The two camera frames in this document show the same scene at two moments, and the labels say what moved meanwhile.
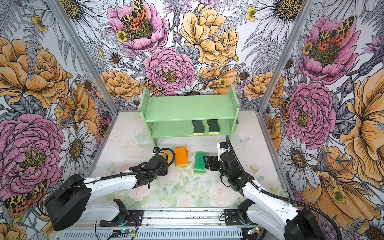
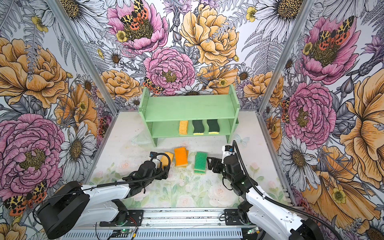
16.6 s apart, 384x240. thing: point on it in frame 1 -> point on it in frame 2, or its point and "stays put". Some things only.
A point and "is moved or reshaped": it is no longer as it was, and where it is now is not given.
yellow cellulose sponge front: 170,156 is moved or reshaped
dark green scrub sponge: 213,125 stays put
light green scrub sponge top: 199,163 stays put
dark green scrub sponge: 199,128 stays put
